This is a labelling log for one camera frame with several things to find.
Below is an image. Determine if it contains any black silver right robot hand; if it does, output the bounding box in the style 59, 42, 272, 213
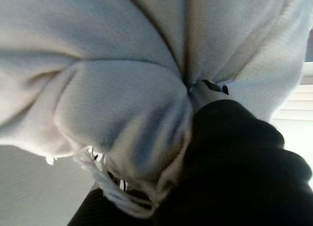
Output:
67, 79, 313, 226

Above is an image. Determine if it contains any cream fringed cushion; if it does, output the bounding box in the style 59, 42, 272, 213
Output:
0, 0, 313, 219

